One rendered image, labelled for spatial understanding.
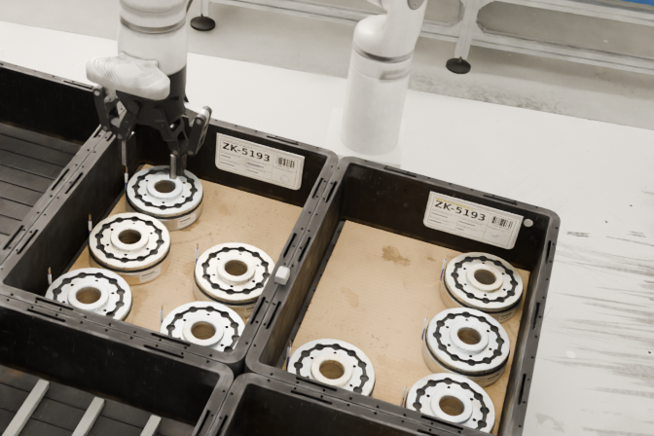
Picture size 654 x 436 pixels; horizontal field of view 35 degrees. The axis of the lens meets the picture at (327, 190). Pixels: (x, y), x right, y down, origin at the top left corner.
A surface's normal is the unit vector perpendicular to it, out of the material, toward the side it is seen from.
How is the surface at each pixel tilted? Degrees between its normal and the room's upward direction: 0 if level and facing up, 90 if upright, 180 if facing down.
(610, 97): 0
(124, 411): 0
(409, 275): 0
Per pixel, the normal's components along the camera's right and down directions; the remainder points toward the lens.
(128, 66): 0.15, -0.82
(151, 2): 0.09, 0.62
